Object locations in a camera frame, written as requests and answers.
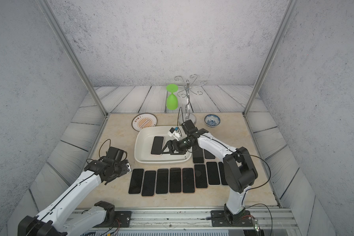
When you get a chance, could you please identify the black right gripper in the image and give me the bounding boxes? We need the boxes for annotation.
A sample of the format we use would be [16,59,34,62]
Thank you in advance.
[161,137,192,155]

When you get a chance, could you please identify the purple case phone back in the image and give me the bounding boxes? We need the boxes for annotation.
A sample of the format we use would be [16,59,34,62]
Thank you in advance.
[150,136,164,155]

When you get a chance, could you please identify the black phone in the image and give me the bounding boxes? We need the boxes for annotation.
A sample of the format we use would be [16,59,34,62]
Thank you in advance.
[141,171,156,197]

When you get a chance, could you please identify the light green case phone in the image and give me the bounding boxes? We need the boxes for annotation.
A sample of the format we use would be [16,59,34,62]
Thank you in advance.
[155,169,169,194]

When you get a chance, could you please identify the grey green case phone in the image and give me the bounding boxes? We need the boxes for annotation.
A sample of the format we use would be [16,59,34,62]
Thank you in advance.
[204,150,216,160]

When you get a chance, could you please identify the pink case phone front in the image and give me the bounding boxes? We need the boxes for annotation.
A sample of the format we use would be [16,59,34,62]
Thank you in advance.
[182,168,195,193]

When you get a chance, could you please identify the blue purple case phone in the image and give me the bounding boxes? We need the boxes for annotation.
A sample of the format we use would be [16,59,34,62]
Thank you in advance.
[206,162,221,185]

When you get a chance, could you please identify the mint green case phone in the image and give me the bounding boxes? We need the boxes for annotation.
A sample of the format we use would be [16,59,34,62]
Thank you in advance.
[128,169,145,194]

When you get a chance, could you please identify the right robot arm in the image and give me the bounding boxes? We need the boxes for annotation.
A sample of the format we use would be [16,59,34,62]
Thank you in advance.
[162,120,258,224]

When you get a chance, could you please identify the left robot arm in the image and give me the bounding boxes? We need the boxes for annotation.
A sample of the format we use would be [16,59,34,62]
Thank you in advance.
[17,147,131,236]

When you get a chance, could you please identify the pink case phone behind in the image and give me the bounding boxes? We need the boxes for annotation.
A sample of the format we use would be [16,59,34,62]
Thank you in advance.
[169,168,182,193]

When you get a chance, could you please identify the white plastic storage box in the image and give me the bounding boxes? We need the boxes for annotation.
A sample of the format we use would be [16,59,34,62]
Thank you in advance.
[134,126,192,164]

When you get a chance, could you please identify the pale pink case phone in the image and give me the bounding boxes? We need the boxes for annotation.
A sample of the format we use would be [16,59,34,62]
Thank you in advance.
[194,164,208,188]

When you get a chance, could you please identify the orange patterned round plate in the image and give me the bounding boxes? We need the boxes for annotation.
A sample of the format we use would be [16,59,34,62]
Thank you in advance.
[131,113,157,132]

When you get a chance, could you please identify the green plastic wine glass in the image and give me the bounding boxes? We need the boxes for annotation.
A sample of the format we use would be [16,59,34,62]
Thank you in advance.
[166,84,179,110]

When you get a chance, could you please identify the blue white porcelain bowl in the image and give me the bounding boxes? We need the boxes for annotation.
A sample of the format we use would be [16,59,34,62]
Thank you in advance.
[204,114,221,127]

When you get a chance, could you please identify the metal glass rack stand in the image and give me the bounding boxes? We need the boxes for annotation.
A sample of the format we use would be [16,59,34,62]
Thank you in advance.
[174,74,207,124]

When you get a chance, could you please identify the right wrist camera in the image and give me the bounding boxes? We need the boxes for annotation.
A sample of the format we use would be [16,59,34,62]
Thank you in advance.
[168,126,182,141]

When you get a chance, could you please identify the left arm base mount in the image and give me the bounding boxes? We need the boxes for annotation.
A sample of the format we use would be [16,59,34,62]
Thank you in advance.
[93,211,132,229]

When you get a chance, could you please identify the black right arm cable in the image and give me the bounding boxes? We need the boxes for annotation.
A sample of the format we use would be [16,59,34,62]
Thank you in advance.
[241,153,273,236]

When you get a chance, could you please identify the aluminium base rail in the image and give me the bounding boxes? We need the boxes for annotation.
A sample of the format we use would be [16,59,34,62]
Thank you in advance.
[58,206,301,236]

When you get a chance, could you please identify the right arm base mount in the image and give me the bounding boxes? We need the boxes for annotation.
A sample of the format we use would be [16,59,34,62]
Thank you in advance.
[210,210,254,227]

